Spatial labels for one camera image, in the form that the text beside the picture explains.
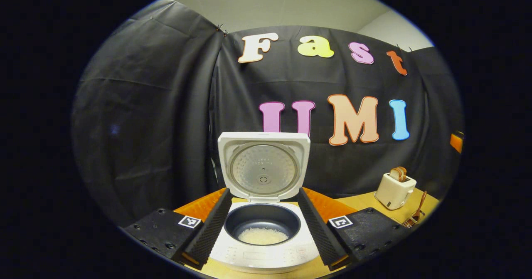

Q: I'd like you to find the black backdrop cloth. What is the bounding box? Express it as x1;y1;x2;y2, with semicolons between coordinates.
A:
71;0;464;227

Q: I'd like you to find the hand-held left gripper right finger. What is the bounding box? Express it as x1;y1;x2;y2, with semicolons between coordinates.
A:
297;188;412;271

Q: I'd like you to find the brown wooden spoon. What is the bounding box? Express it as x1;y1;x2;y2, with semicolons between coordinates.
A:
409;190;428;225

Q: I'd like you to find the white rice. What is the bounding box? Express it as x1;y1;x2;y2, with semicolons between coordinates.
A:
238;227;289;245

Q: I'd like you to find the cream toaster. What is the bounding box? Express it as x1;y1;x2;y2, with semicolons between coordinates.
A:
374;173;417;210

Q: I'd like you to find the clear chopstick holder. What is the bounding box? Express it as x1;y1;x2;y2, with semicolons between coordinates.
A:
402;211;426;229

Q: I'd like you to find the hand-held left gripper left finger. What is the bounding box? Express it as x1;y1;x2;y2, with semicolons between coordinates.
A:
121;188;232;270

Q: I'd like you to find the white rice cooker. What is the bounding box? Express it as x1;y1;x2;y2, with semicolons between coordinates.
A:
210;132;320;274

